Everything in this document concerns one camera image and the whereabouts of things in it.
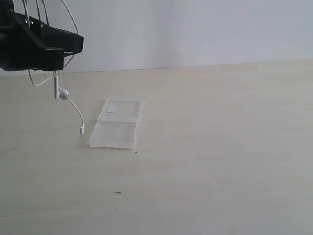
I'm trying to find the white wired earphones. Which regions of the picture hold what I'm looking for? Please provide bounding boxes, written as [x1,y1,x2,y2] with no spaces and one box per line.
[22,0,85,137]

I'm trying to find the clear plastic storage case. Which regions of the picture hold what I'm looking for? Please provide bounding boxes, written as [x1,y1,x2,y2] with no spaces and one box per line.
[89,97,143,149]

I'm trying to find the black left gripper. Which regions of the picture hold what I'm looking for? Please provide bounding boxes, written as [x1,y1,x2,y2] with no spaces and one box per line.
[0,0,84,71]

